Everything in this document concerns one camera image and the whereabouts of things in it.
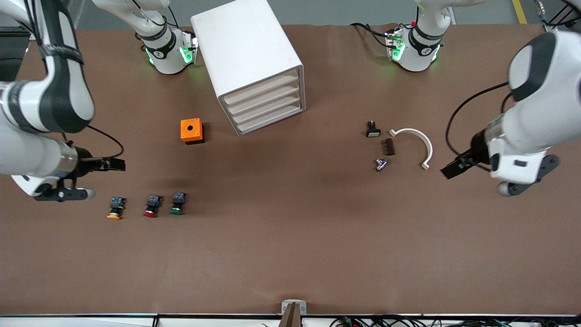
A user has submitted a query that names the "green push button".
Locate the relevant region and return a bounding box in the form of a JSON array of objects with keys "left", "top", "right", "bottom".
[{"left": 170, "top": 192, "right": 187, "bottom": 215}]

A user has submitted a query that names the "white plastic drawer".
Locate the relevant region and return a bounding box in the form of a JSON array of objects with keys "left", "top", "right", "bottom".
[
  {"left": 233, "top": 92, "right": 301, "bottom": 124},
  {"left": 228, "top": 81, "right": 300, "bottom": 115},
  {"left": 237, "top": 104, "right": 303, "bottom": 134},
  {"left": 224, "top": 69, "right": 300, "bottom": 105}
]

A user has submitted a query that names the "orange push button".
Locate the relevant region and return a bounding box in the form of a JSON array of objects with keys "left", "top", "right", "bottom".
[{"left": 107, "top": 196, "right": 126, "bottom": 220}]

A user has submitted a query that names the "red push button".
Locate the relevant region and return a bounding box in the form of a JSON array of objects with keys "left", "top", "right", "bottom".
[{"left": 143, "top": 194, "right": 163, "bottom": 218}]

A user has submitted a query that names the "white drawer cabinet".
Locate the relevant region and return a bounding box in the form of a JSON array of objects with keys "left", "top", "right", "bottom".
[{"left": 190, "top": 0, "right": 306, "bottom": 137}]

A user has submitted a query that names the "green lit base connector box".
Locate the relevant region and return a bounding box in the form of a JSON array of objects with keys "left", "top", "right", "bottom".
[
  {"left": 181, "top": 30, "right": 199, "bottom": 65},
  {"left": 385, "top": 27, "right": 405, "bottom": 62}
]

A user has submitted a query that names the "brown table mat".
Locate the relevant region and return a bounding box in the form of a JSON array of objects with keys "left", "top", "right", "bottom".
[{"left": 0, "top": 23, "right": 581, "bottom": 316}]

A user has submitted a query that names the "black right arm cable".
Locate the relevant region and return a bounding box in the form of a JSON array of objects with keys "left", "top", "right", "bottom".
[{"left": 61, "top": 125, "right": 124, "bottom": 160}]

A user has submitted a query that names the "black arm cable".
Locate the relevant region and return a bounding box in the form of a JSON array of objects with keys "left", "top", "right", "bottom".
[
  {"left": 446, "top": 82, "right": 511, "bottom": 157},
  {"left": 61, "top": 125, "right": 124, "bottom": 160}
]

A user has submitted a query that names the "white curved plastic bracket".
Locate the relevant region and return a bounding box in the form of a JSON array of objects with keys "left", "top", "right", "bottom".
[{"left": 389, "top": 128, "right": 433, "bottom": 171}]

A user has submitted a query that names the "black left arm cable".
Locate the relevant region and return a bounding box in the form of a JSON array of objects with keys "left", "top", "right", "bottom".
[{"left": 446, "top": 82, "right": 511, "bottom": 157}]

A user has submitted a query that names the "orange button enclosure box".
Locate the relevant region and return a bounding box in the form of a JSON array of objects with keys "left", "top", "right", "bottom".
[{"left": 180, "top": 118, "right": 205, "bottom": 145}]

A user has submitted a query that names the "black base power cable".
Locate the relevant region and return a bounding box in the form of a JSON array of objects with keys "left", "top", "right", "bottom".
[{"left": 350, "top": 23, "right": 392, "bottom": 48}]

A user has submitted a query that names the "black cable bundle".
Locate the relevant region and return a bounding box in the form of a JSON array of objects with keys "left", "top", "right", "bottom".
[{"left": 331, "top": 316, "right": 581, "bottom": 327}]

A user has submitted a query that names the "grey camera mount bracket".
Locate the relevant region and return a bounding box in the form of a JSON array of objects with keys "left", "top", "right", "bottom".
[{"left": 281, "top": 300, "right": 307, "bottom": 327}]

